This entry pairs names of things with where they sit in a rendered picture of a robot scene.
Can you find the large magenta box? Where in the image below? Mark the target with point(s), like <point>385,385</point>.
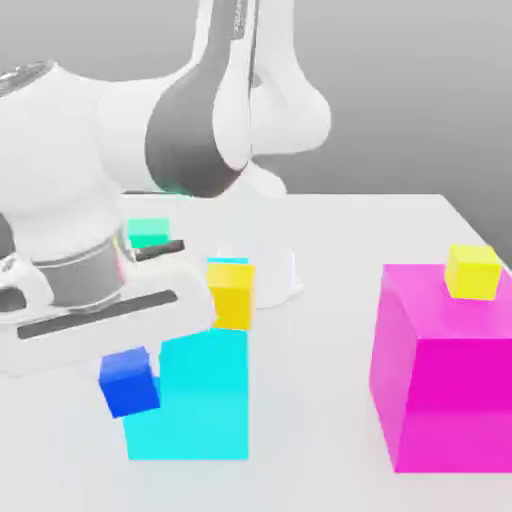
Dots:
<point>448,380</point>

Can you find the large cyan box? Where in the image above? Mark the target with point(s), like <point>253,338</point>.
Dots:
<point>200,392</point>

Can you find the small golden yellow cube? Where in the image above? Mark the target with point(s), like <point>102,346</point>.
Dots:
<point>232,300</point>

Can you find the small lemon yellow cube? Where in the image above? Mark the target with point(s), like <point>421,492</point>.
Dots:
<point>474,276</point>

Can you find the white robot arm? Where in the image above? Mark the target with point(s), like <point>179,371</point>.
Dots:
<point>80,160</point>

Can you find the small green cube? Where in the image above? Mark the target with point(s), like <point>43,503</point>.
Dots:
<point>148,232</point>

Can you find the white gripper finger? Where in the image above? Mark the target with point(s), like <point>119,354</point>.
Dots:
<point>153,360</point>

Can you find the small blue cube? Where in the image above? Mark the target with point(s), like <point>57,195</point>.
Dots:
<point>128,384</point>

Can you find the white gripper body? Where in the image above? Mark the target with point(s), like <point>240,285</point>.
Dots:
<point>132,320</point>

